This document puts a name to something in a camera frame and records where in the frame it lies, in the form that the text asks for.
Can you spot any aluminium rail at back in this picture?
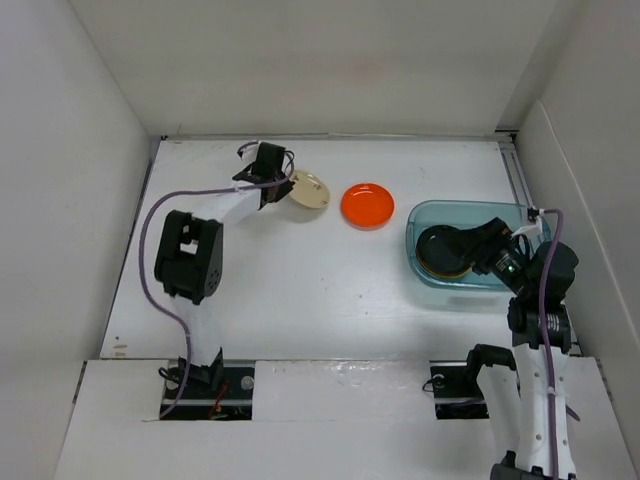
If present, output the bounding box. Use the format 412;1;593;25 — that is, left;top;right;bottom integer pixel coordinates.
160;129;519;141

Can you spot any small orange plate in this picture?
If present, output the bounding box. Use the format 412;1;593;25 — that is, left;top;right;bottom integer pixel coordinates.
420;261;471;279

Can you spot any large orange plate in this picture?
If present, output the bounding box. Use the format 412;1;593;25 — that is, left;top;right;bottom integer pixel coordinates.
340;182;395;230

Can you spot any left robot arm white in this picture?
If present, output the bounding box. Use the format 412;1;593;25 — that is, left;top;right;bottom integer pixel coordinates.
153;141;295;397

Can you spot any aluminium rail at right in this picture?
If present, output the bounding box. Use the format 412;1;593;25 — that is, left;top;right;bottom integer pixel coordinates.
497;130;584;356

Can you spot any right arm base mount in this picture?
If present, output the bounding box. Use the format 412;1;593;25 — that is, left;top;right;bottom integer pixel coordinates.
422;361;489;420

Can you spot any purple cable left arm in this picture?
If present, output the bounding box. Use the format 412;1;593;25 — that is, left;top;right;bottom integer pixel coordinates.
137;141;296;419

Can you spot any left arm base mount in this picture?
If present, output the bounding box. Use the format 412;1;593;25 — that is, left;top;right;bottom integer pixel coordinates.
158;358;255;421

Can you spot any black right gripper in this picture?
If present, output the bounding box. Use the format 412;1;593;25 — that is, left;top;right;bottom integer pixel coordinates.
435;216;534;296

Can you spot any black plate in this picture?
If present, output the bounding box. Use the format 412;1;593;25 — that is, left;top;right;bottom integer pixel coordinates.
415;225;469;265

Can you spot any teal translucent plastic bin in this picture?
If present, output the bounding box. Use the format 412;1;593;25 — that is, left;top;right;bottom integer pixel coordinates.
405;200;551;291

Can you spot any aluminium rail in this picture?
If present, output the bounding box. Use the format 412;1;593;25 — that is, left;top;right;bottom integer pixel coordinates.
160;129;519;141
497;130;584;356

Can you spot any cream plate with small motifs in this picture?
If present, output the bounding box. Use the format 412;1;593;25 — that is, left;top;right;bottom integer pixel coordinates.
289;169;330;210

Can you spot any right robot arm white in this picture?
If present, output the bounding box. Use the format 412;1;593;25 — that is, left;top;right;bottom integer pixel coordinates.
441;218;579;479

